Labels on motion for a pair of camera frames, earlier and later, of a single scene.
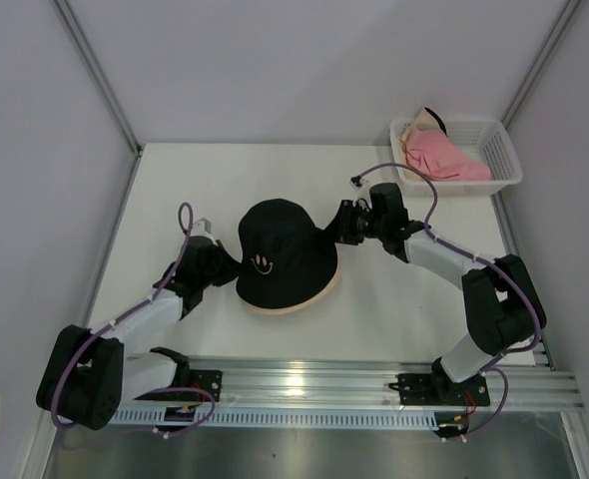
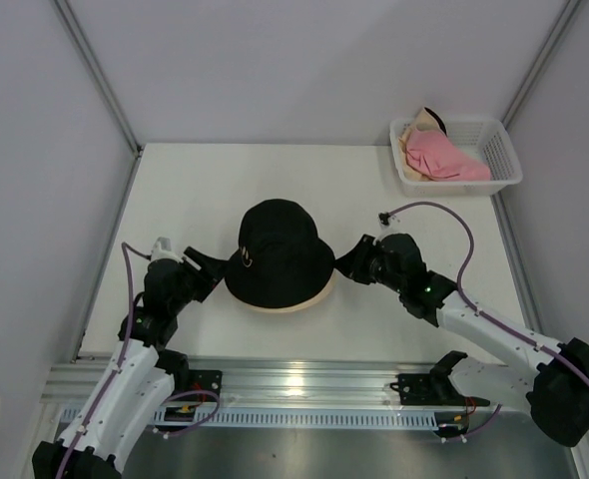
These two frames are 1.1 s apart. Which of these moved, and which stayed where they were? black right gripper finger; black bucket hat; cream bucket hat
Moved: black right gripper finger
Stayed: cream bucket hat; black bucket hat
